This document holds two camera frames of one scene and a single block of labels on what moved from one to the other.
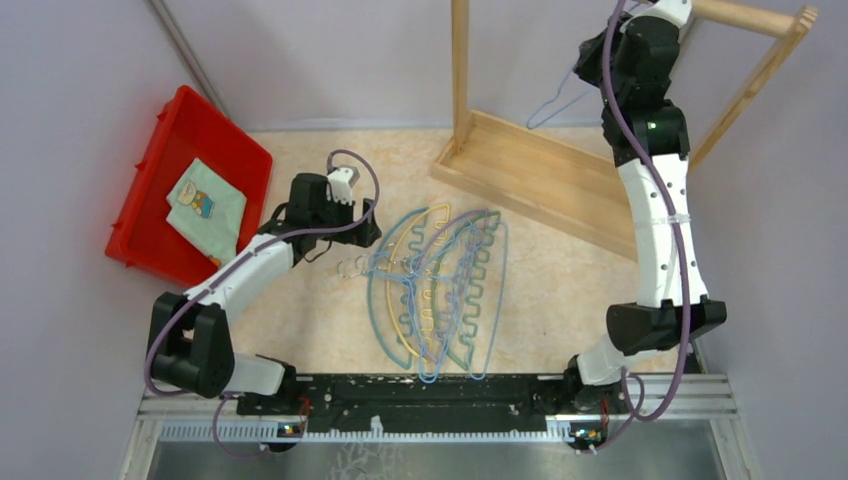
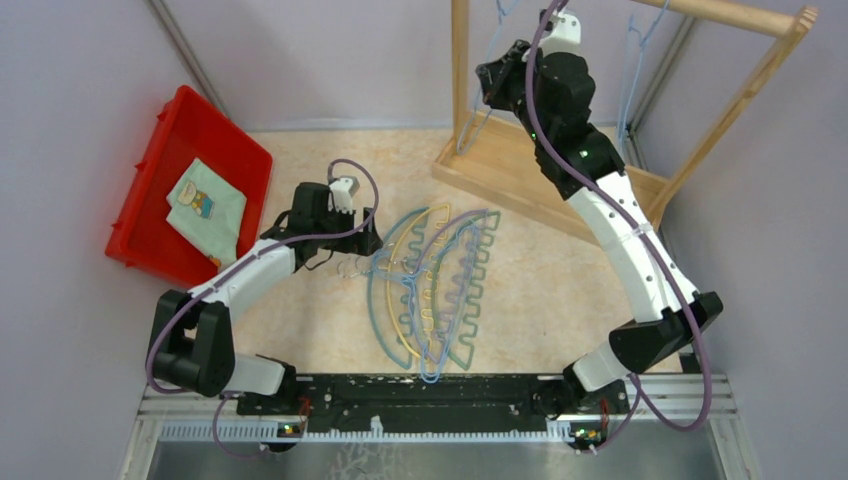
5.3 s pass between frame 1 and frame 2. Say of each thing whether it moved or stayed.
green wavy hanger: stayed
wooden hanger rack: stayed
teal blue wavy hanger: stayed
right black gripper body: moved
